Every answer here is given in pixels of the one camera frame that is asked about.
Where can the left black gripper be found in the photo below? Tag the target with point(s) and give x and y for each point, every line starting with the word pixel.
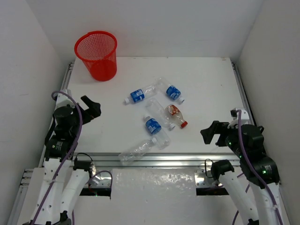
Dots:
pixel 86 112

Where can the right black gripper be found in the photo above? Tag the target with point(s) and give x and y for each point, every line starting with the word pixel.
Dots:
pixel 216 126

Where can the orange label red cap bottle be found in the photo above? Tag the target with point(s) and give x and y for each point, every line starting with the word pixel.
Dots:
pixel 176 115

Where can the blue label bottle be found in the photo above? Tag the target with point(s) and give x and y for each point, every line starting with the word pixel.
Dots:
pixel 141 94
pixel 170 90
pixel 159 136

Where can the clear bottle front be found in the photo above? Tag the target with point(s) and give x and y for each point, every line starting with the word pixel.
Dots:
pixel 137 152

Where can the clear unlabelled bottle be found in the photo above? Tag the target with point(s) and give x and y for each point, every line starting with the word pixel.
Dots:
pixel 157 111

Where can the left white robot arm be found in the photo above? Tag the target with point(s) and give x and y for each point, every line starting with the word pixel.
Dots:
pixel 64 175

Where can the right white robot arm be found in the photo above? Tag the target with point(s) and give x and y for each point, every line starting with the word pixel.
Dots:
pixel 246 142

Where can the red mesh plastic bin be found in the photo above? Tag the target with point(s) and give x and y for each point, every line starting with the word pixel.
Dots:
pixel 97 50

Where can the white front plate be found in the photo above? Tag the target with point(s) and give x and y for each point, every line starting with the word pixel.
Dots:
pixel 162 184

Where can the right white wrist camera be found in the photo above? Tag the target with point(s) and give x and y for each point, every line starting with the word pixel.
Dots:
pixel 238 115

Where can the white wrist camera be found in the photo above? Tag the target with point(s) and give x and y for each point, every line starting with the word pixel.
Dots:
pixel 238 115
pixel 62 100

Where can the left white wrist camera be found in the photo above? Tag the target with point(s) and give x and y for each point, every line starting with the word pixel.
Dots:
pixel 62 100

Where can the aluminium right side rail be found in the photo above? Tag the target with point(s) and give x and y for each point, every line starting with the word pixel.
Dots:
pixel 243 94

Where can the aluminium rail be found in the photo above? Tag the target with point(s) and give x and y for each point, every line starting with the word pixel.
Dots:
pixel 67 77
pixel 243 94
pixel 160 160

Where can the aluminium left side rail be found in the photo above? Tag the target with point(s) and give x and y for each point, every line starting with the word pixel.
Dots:
pixel 67 77

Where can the aluminium front rail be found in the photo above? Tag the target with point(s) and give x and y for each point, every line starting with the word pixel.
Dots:
pixel 160 160

